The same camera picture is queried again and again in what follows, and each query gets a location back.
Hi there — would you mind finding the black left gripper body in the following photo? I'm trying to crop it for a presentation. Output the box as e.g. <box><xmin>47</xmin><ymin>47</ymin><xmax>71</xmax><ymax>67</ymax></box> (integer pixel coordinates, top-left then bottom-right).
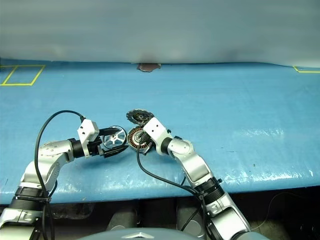
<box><xmin>87</xmin><ymin>127</ymin><xmax>106</xmax><ymax>158</ymax></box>

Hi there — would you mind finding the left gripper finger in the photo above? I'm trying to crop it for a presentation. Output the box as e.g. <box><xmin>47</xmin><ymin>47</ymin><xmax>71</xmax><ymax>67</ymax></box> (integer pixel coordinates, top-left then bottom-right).
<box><xmin>100</xmin><ymin>126</ymin><xmax>124</xmax><ymax>136</ymax></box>
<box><xmin>102</xmin><ymin>145</ymin><xmax>127</xmax><ymax>159</ymax></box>

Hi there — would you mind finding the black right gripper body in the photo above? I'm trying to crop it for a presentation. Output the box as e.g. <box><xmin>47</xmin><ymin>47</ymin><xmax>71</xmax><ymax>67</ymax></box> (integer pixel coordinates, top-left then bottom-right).
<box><xmin>139</xmin><ymin>127</ymin><xmax>154</xmax><ymax>154</ymax></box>

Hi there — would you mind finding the silver spoked rotor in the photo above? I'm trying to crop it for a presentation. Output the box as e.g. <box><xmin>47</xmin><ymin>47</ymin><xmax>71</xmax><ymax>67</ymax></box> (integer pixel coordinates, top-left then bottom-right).
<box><xmin>102</xmin><ymin>125</ymin><xmax>127</xmax><ymax>152</ymax></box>

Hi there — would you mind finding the round silver housing lid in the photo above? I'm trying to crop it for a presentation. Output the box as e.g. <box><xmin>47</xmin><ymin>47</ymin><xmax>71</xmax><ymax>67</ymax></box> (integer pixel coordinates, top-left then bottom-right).
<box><xmin>125</xmin><ymin>108</ymin><xmax>156</xmax><ymax>129</ymax></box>

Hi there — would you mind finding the dark brown torn patch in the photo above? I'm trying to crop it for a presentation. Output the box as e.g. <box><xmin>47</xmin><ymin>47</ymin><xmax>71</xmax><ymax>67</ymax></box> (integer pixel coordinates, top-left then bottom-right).
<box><xmin>136</xmin><ymin>62</ymin><xmax>162</xmax><ymax>74</ymax></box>

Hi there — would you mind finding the blue table cover sheet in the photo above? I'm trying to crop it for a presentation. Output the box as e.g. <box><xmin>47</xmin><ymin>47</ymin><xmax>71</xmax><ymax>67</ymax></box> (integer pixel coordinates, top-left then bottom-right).
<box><xmin>0</xmin><ymin>57</ymin><xmax>320</xmax><ymax>205</ymax></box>

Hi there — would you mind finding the dark rounded shape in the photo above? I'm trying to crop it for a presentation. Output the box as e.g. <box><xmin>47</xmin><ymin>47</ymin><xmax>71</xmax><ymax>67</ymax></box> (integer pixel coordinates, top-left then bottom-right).
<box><xmin>174</xmin><ymin>198</ymin><xmax>205</xmax><ymax>238</ymax></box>
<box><xmin>106</xmin><ymin>199</ymin><xmax>140</xmax><ymax>232</ymax></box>

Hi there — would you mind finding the grey robot torso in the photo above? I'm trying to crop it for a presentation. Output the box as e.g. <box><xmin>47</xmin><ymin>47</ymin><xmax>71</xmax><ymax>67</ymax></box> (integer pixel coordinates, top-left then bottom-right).
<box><xmin>83</xmin><ymin>226</ymin><xmax>191</xmax><ymax>240</ymax></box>

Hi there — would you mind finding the yellow tape outline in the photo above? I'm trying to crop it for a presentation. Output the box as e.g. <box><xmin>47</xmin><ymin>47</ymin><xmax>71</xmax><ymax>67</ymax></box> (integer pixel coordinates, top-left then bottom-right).
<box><xmin>292</xmin><ymin>65</ymin><xmax>320</xmax><ymax>74</ymax></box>
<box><xmin>0</xmin><ymin>64</ymin><xmax>46</xmax><ymax>87</ymax></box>

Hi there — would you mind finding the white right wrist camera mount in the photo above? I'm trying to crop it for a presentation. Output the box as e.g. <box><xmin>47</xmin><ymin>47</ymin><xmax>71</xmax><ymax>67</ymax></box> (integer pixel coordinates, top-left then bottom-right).
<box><xmin>142</xmin><ymin>117</ymin><xmax>173</xmax><ymax>155</ymax></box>

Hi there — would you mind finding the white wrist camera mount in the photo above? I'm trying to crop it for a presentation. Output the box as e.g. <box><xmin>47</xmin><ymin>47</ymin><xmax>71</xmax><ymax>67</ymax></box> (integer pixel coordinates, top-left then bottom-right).
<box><xmin>76</xmin><ymin>119</ymin><xmax>100</xmax><ymax>158</ymax></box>
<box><xmin>142</xmin><ymin>117</ymin><xmax>173</xmax><ymax>155</ymax></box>

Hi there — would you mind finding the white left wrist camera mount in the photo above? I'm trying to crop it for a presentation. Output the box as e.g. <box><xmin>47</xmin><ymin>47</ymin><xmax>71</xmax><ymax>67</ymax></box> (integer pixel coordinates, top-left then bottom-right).
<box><xmin>76</xmin><ymin>119</ymin><xmax>100</xmax><ymax>158</ymax></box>

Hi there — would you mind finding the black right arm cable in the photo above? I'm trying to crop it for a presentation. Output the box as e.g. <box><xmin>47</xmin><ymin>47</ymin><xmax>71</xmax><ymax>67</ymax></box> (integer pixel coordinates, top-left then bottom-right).
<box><xmin>136</xmin><ymin>132</ymin><xmax>213</xmax><ymax>240</ymax></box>

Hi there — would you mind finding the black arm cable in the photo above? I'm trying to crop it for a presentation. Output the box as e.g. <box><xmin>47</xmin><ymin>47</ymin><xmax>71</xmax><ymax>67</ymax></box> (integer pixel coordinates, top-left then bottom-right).
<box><xmin>34</xmin><ymin>109</ymin><xmax>87</xmax><ymax>240</ymax></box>
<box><xmin>136</xmin><ymin>132</ymin><xmax>213</xmax><ymax>240</ymax></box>

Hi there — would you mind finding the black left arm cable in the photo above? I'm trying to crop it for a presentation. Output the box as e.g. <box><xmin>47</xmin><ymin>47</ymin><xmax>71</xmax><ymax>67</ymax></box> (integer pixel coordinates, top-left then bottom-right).
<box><xmin>34</xmin><ymin>109</ymin><xmax>87</xmax><ymax>240</ymax></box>

